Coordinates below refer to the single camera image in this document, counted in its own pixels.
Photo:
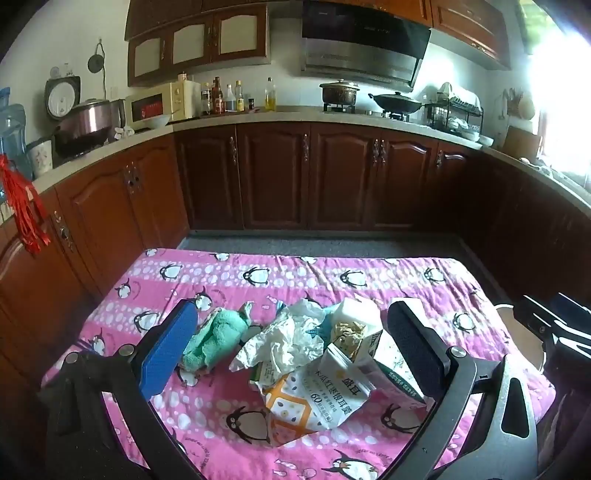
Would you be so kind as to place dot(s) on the cream microwave oven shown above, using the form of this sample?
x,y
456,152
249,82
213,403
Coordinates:
x,y
161,104

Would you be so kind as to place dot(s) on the crumpled white plastic bag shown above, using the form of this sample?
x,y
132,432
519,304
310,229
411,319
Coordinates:
x,y
281,344

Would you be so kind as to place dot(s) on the dark sauce bottle red cap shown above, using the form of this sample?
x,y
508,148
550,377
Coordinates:
x,y
218,99

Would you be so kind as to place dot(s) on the white bowl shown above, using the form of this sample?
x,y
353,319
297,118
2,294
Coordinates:
x,y
156,122

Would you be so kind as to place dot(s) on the white floral cup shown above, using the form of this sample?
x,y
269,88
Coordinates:
x,y
40,159

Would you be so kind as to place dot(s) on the round wooden stool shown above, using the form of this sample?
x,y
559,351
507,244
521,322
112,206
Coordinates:
x,y
517,332

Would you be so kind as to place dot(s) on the gas stove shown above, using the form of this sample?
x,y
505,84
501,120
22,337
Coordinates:
x,y
360,112

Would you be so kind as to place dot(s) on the blue water jug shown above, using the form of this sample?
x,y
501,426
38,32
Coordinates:
x,y
13,134

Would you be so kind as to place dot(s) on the pale seasoning bottle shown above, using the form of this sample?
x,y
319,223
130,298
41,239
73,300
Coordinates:
x,y
239,99

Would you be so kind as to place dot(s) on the black steel range hood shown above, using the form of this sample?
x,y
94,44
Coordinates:
x,y
364,41

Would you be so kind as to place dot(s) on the brown clay pot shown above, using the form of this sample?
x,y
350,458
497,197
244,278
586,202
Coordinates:
x,y
339,93

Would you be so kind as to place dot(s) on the open white green carton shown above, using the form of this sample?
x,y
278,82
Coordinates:
x,y
374,355

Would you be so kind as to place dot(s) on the flat white green box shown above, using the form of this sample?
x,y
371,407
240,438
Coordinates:
x,y
256,376

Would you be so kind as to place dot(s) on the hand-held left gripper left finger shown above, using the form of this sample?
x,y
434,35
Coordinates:
x,y
168,350

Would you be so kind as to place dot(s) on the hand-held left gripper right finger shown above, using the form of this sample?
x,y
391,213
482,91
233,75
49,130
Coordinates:
x,y
415,350

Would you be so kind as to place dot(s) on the white dial kitchen scale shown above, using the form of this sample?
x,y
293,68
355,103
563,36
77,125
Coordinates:
x,y
61,99

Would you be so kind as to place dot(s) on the yellow oil bottle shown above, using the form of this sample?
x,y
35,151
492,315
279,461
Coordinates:
x,y
270,97

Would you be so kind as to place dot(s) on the steel rice cooker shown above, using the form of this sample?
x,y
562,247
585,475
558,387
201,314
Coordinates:
x,y
85,122

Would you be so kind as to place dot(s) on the black dish rack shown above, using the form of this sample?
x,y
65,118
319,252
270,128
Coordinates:
x,y
455,110

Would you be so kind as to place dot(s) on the black hanging strainer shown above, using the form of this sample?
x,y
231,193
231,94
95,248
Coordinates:
x,y
96,62

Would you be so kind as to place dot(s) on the red tassel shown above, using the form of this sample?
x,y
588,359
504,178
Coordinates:
x,y
27,212

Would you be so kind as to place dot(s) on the black wok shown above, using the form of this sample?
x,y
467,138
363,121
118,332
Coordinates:
x,y
397,104

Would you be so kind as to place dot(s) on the small white dish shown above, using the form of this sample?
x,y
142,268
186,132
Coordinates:
x,y
485,140

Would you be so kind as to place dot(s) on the wooden base cabinets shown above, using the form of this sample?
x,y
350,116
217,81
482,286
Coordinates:
x,y
277,180

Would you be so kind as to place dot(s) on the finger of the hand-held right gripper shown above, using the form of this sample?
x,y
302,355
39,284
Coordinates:
x,y
575,309
535,318

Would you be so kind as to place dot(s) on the pink penguin blanket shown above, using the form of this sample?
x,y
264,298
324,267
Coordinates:
x,y
184,281

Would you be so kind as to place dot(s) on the teal crumpled cloth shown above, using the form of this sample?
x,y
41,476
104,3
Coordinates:
x,y
214,339

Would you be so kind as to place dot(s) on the wooden cutting board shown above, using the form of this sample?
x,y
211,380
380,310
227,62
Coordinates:
x,y
521,143

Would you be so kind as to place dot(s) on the white orange snack bag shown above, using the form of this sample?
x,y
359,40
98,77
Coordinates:
x,y
300,401

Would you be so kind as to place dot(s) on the clear seasoning bottle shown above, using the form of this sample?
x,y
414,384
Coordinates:
x,y
206,101

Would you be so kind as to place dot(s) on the utensil holder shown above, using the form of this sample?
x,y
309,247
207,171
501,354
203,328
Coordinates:
x,y
519,104

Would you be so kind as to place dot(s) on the wooden glass-door wall cabinet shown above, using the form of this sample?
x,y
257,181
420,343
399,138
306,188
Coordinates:
x,y
198,41

